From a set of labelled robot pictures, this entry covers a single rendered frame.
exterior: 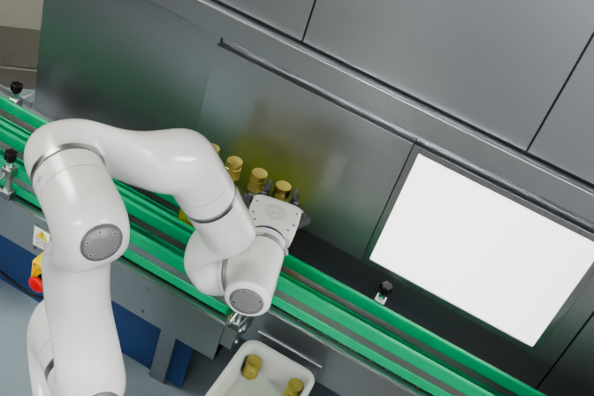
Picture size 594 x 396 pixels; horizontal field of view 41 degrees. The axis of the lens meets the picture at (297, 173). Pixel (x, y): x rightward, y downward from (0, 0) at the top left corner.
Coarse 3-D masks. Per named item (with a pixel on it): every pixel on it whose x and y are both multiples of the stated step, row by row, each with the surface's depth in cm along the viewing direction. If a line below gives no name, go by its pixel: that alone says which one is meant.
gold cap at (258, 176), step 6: (258, 168) 167; (252, 174) 165; (258, 174) 165; (264, 174) 166; (252, 180) 166; (258, 180) 165; (264, 180) 166; (252, 186) 166; (258, 186) 166; (252, 192) 167; (258, 192) 167
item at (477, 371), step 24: (0, 96) 193; (24, 120) 193; (144, 192) 188; (288, 264) 179; (312, 288) 180; (336, 288) 176; (360, 312) 177; (384, 312) 174; (408, 336) 174; (432, 336) 171; (432, 360) 174; (456, 360) 172; (480, 360) 169; (480, 384) 172; (504, 384) 169
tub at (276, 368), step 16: (240, 352) 169; (256, 352) 173; (272, 352) 172; (240, 368) 174; (272, 368) 173; (288, 368) 172; (304, 368) 171; (224, 384) 165; (240, 384) 172; (256, 384) 173; (272, 384) 174; (304, 384) 171
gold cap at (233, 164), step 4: (232, 156) 167; (236, 156) 168; (228, 160) 166; (232, 160) 167; (236, 160) 167; (240, 160) 167; (228, 164) 166; (232, 164) 165; (236, 164) 166; (240, 164) 166; (228, 168) 166; (232, 168) 166; (236, 168) 166; (240, 168) 167; (228, 172) 167; (232, 172) 166; (236, 172) 167; (232, 176) 167; (236, 176) 168; (232, 180) 168; (236, 180) 168
